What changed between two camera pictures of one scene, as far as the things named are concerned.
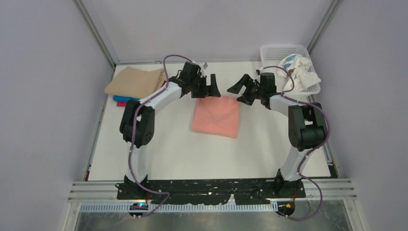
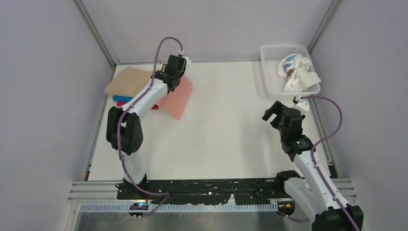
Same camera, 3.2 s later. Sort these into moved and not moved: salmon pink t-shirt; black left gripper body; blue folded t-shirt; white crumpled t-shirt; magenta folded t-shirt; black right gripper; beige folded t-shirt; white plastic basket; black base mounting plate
Moved: black left gripper body; salmon pink t-shirt; black right gripper
Not moved: white crumpled t-shirt; black base mounting plate; blue folded t-shirt; white plastic basket; magenta folded t-shirt; beige folded t-shirt
